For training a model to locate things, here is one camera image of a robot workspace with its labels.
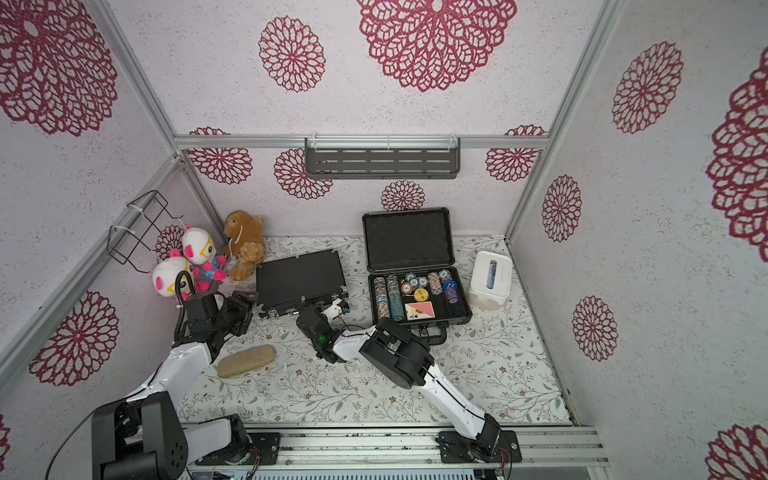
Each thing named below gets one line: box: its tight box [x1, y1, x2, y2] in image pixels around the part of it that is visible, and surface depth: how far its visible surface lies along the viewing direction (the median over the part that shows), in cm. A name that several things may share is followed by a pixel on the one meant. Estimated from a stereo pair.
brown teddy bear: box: [224, 210, 267, 281], surface depth 112 cm
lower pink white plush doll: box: [152, 257, 196, 300], surface depth 85 cm
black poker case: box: [256, 249, 349, 319], surface depth 105 cm
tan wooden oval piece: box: [217, 344, 275, 378], surface depth 88 cm
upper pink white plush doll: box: [182, 227, 228, 283], surface depth 96 cm
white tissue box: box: [468, 250, 512, 311], surface depth 100 cm
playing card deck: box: [404, 301, 435, 321], surface depth 99 cm
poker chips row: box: [373, 269, 460, 322], surface depth 103 cm
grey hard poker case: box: [362, 207, 473, 345], surface depth 106 cm
